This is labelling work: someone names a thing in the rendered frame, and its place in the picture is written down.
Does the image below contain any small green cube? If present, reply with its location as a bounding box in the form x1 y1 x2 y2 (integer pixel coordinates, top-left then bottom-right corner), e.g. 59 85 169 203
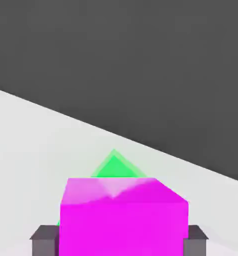
56 148 148 227

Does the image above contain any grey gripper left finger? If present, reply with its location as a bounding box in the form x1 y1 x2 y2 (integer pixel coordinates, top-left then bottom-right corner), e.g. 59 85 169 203
29 224 61 256

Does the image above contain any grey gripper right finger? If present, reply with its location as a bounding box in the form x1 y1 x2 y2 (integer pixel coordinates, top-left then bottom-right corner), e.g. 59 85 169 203
182 224 209 256

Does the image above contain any small magenta cube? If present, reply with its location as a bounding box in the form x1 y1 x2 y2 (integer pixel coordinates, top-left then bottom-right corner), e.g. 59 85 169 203
58 177 189 256

